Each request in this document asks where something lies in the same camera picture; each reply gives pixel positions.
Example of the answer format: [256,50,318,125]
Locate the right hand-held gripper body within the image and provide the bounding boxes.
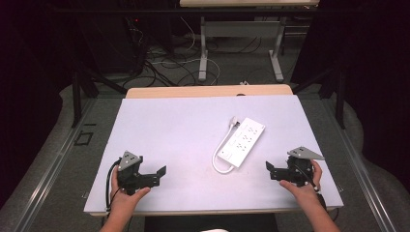
[285,146,325,189]

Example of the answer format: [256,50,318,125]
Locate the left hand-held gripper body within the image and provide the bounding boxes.
[116,150,145,196]

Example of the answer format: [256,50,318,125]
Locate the person's right hand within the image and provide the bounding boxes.
[278,159,324,203]

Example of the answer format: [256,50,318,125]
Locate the person's left hand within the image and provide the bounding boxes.
[108,165,152,215]

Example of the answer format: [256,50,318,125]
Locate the white table mat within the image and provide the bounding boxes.
[83,94,344,216]

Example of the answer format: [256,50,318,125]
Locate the white power strip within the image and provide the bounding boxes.
[217,117,267,169]

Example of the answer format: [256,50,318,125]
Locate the person's dark clothing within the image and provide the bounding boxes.
[143,214,280,232]

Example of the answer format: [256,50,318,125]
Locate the light wooden table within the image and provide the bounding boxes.
[125,83,295,100]

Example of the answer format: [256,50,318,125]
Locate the black metal stand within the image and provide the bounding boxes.
[290,62,347,131]
[71,59,129,129]

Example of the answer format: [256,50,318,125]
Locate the black equipment rack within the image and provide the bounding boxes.
[76,13,153,75]

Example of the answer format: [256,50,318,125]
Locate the white-legged background desk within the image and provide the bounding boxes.
[179,0,321,83]

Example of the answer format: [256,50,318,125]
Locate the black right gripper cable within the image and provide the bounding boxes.
[292,163,328,212]

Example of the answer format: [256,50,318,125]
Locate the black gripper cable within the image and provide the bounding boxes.
[292,163,328,212]
[104,159,122,221]

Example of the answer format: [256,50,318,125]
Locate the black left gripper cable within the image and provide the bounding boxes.
[104,159,122,221]

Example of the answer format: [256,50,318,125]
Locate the white power strip cable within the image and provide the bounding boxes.
[211,116,240,175]

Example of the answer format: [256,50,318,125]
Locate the aluminium floor rail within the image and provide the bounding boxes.
[317,96,399,232]
[13,98,98,232]

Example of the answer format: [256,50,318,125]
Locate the tangle of floor cables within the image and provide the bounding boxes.
[127,17,264,88]

